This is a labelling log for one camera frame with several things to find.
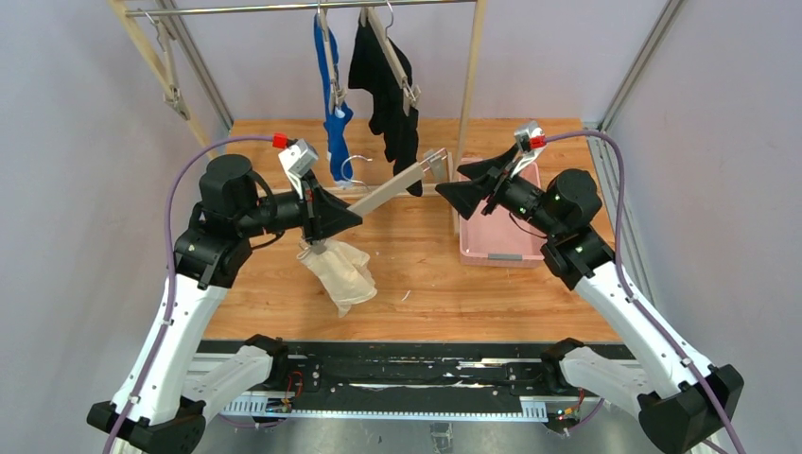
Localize wooden clip hanger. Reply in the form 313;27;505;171
145;13;191;121
290;148;448;250

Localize cream cotton underwear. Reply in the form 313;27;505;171
296;238;377;318

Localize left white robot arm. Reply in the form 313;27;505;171
87;154;362;453

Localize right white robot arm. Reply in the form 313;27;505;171
436;150;744;453

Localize blue underwear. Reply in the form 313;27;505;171
316;31;354;186

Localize black underwear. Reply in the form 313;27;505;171
348;25;419;175

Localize empty wooden clip hanger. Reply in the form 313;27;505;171
145;13;191;121

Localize pink plastic basket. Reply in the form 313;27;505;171
459;157;545;270

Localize wooden clothes rack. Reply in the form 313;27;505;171
107;0;489;236

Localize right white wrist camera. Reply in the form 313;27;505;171
512;120;547;175

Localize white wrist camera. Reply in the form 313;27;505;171
278;139;319;182
512;120;547;175

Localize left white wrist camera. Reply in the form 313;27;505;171
278;139;319;182

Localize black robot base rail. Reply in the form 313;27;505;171
167;340;621;422

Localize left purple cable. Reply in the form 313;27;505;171
101;131;289;454

